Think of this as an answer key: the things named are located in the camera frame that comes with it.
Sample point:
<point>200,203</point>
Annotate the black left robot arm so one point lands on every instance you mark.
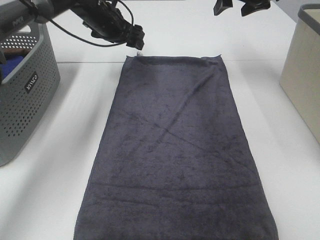
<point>16,14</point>

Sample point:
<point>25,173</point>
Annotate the dark grey towel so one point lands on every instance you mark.
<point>174,162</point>

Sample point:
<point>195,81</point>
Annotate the beige fabric storage box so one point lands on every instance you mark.
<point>300,78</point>

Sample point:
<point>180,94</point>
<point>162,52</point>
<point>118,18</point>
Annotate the blue towel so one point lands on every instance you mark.
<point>11,63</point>

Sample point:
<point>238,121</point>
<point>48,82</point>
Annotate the grey perforated plastic basket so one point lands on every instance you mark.
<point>27,91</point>

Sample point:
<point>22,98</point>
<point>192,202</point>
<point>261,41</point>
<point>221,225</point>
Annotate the brown cloth in basket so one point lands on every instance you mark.
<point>12,52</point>

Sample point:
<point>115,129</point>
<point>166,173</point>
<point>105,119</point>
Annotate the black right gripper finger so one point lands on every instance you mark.
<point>222,5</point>
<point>252,6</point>

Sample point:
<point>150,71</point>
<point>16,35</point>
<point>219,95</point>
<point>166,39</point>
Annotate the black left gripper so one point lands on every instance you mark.
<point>107,22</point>

